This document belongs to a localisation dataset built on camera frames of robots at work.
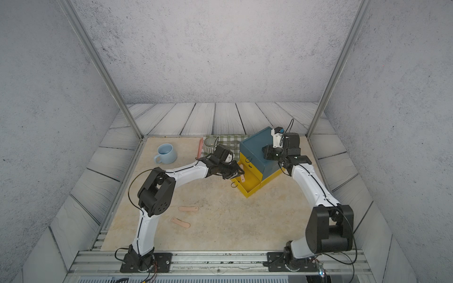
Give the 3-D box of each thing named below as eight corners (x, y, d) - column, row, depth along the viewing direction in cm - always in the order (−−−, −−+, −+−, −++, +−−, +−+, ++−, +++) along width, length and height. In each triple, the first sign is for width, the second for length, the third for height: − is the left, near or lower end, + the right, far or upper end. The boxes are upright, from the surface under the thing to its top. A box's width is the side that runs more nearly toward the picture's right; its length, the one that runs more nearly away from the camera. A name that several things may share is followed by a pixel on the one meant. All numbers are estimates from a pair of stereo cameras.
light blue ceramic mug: (158, 166, 108) (152, 156, 101) (162, 153, 115) (157, 143, 108) (174, 166, 108) (170, 156, 101) (177, 153, 115) (174, 143, 108)
